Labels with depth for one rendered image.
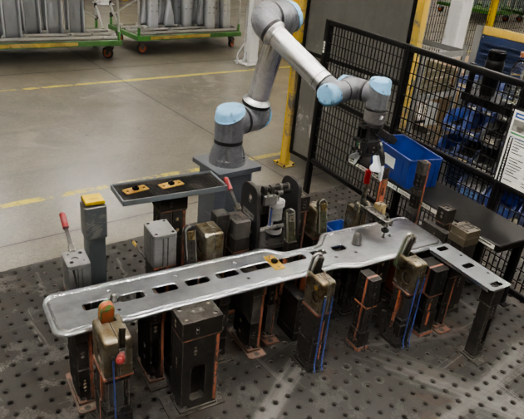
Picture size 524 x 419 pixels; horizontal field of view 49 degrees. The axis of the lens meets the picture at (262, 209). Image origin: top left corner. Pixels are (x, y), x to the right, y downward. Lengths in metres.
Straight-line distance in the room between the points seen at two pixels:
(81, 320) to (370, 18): 3.31
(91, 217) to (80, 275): 0.22
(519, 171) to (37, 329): 1.83
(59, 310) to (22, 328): 0.46
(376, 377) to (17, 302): 1.27
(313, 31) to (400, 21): 0.91
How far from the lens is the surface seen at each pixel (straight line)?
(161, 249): 1.80
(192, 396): 1.77
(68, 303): 1.69
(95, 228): 1.91
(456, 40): 6.39
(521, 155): 2.39
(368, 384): 1.96
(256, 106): 2.32
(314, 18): 4.84
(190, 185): 1.98
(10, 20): 8.45
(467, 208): 2.46
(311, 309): 1.82
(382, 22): 4.32
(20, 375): 1.96
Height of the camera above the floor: 2.00
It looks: 27 degrees down
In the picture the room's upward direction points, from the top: 6 degrees clockwise
